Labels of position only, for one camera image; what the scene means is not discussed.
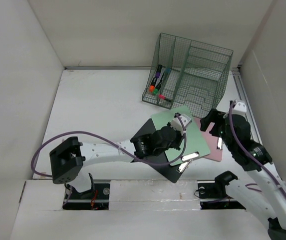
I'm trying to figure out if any green clipboard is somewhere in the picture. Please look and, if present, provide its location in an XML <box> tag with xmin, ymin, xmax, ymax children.
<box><xmin>151</xmin><ymin>105</ymin><xmax>210</xmax><ymax>158</ymax></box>

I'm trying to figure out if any black clipboard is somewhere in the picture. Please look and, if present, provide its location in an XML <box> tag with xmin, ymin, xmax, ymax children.
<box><xmin>130</xmin><ymin>119</ymin><xmax>182</xmax><ymax>183</ymax></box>

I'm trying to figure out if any pink highlighter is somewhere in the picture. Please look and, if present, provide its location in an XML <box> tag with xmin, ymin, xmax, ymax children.
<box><xmin>157</xmin><ymin>94</ymin><xmax>172</xmax><ymax>103</ymax></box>

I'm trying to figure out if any green highlighter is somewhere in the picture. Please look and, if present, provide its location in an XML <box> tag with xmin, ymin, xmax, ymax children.
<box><xmin>153</xmin><ymin>81</ymin><xmax>162</xmax><ymax>95</ymax></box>

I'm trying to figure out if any orange highlighter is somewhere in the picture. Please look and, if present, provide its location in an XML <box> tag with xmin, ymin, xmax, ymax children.
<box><xmin>148</xmin><ymin>77</ymin><xmax>158</xmax><ymax>92</ymax></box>

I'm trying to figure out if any blue highlighter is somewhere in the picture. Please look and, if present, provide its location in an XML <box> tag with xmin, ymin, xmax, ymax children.
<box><xmin>160</xmin><ymin>67</ymin><xmax>171</xmax><ymax>82</ymax></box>

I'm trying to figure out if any purple highlighter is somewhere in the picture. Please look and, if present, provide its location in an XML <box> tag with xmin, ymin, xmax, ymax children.
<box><xmin>155</xmin><ymin>64</ymin><xmax>163</xmax><ymax>79</ymax></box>

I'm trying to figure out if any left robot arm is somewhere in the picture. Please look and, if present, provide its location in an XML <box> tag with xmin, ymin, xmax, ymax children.
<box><xmin>49</xmin><ymin>124</ymin><xmax>186</xmax><ymax>198</ymax></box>

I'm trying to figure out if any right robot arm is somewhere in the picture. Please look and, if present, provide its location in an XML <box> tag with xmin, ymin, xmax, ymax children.
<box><xmin>200</xmin><ymin>103</ymin><xmax>286</xmax><ymax>240</ymax></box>

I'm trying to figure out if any pink clipboard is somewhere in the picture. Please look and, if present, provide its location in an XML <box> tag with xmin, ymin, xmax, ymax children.
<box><xmin>196</xmin><ymin>123</ymin><xmax>223</xmax><ymax>162</ymax></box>

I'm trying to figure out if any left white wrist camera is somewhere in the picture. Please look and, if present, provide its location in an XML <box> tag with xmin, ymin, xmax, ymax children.
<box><xmin>170</xmin><ymin>112</ymin><xmax>192</xmax><ymax>133</ymax></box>

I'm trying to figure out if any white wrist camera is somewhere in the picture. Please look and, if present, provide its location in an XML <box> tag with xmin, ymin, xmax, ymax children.
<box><xmin>229</xmin><ymin>99</ymin><xmax>247</xmax><ymax>117</ymax></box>
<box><xmin>170</xmin><ymin>112</ymin><xmax>192</xmax><ymax>133</ymax></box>

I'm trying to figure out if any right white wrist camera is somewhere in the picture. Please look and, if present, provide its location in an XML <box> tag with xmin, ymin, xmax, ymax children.
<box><xmin>229</xmin><ymin>99</ymin><xmax>247</xmax><ymax>117</ymax></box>

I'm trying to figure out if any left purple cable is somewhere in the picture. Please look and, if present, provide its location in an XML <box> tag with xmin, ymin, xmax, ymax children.
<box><xmin>30</xmin><ymin>112</ymin><xmax>188</xmax><ymax>206</ymax></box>

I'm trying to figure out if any purple cable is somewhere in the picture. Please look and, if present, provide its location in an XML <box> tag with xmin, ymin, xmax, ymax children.
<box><xmin>200</xmin><ymin>99</ymin><xmax>286</xmax><ymax>226</ymax></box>
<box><xmin>30</xmin><ymin>112</ymin><xmax>188</xmax><ymax>206</ymax></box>

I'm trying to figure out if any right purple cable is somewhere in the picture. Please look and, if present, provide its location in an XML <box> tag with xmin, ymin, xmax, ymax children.
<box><xmin>200</xmin><ymin>99</ymin><xmax>286</xmax><ymax>226</ymax></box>

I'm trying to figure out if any green wire mesh organizer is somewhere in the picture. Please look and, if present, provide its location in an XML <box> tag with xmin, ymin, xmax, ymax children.
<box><xmin>142</xmin><ymin>33</ymin><xmax>234</xmax><ymax>118</ymax></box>

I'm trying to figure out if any aluminium rail right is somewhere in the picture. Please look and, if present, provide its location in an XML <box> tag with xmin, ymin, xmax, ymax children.
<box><xmin>231</xmin><ymin>66</ymin><xmax>268</xmax><ymax>161</ymax></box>

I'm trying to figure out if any aluminium rail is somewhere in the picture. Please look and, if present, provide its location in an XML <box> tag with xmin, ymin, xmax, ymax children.
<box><xmin>231</xmin><ymin>66</ymin><xmax>268</xmax><ymax>161</ymax></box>
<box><xmin>65</xmin><ymin>66</ymin><xmax>151</xmax><ymax>71</ymax></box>

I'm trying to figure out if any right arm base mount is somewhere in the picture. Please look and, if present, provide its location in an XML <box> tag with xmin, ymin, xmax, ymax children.
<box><xmin>194</xmin><ymin>171</ymin><xmax>246</xmax><ymax>210</ymax></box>

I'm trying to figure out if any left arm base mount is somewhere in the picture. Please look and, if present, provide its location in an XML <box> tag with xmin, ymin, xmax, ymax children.
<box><xmin>59</xmin><ymin>173</ymin><xmax>110</xmax><ymax>211</ymax></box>

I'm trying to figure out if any aluminium rail back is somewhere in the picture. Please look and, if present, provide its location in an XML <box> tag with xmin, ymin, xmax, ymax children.
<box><xmin>65</xmin><ymin>66</ymin><xmax>151</xmax><ymax>71</ymax></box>

